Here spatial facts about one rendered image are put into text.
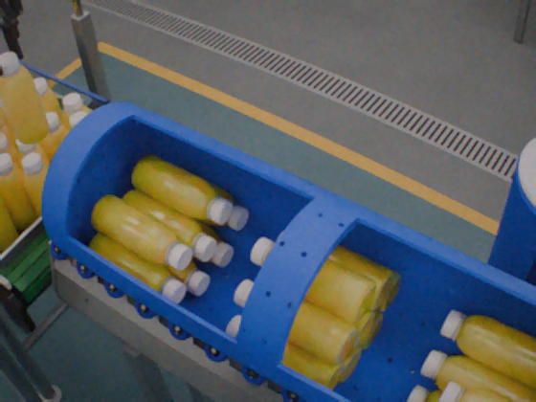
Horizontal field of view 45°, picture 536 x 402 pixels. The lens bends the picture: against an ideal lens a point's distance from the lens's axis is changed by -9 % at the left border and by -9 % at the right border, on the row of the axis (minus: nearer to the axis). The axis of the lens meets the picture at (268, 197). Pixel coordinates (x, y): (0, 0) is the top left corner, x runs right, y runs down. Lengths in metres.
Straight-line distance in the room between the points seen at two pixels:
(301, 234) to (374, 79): 2.26
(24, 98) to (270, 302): 0.54
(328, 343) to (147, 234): 0.33
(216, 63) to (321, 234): 2.40
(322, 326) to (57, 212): 0.45
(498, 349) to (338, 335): 0.22
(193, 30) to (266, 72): 0.53
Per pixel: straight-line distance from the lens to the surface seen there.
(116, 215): 1.10
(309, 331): 0.94
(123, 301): 1.23
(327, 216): 0.91
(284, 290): 0.87
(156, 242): 1.05
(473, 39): 3.48
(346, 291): 0.92
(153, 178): 1.14
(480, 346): 0.95
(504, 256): 1.40
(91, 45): 1.69
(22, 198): 1.39
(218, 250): 1.16
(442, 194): 2.64
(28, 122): 1.19
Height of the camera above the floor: 1.93
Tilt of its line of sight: 48 degrees down
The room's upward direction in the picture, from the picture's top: 5 degrees counter-clockwise
